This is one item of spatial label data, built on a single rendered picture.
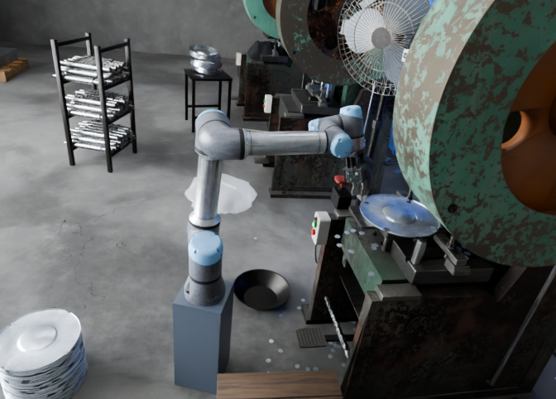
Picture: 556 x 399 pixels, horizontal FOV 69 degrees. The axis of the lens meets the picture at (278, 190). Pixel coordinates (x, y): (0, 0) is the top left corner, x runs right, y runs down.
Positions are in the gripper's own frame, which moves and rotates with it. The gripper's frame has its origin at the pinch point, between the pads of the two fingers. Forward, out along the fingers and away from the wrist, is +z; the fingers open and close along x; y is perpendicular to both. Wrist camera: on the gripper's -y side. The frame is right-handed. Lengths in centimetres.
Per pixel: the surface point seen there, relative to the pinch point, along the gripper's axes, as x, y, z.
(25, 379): -89, 99, 34
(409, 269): 21.0, 16.0, 18.9
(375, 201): 3.7, -2.7, 2.5
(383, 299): 16.5, 29.8, 22.8
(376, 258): 8.3, 12.4, 18.6
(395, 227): 15.4, 9.8, 6.5
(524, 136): 54, 29, -29
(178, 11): -486, -412, -159
